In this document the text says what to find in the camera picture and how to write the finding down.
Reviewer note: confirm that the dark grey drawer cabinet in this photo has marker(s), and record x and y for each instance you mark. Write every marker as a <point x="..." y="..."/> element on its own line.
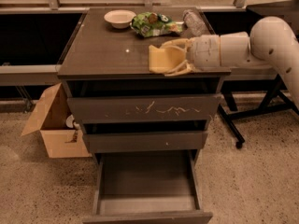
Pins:
<point x="106" y="62"/>

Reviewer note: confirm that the open bottom grey drawer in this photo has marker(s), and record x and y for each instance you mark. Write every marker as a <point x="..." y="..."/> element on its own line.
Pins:
<point x="157" y="187"/>

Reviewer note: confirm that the open cardboard box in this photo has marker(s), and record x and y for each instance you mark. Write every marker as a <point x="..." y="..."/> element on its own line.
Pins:
<point x="48" y="118"/>

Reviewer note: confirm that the yellow sponge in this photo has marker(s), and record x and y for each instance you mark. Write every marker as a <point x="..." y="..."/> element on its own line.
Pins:
<point x="162" y="60"/>

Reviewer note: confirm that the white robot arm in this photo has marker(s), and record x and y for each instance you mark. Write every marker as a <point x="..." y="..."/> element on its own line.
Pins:
<point x="271" y="41"/>

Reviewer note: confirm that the clear plastic bottle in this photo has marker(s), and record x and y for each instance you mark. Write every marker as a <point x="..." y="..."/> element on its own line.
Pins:
<point x="194" y="22"/>

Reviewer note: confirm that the top grey drawer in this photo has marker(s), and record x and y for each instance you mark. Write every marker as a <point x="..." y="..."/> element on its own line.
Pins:
<point x="125" y="109"/>

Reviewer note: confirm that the white cup in box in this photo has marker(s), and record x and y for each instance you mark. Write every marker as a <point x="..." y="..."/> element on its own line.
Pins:
<point x="70" y="122"/>

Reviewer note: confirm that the middle grey drawer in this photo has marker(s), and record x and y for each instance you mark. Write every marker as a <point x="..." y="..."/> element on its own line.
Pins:
<point x="136" y="142"/>

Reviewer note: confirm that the white paper bowl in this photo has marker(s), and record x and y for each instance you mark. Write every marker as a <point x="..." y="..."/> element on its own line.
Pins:
<point x="119" y="19"/>

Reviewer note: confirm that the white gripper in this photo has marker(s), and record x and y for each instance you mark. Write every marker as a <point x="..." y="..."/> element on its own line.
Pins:
<point x="204" y="51"/>

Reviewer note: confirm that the green chip bag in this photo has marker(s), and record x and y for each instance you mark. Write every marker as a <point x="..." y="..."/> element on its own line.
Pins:
<point x="151" y="24"/>

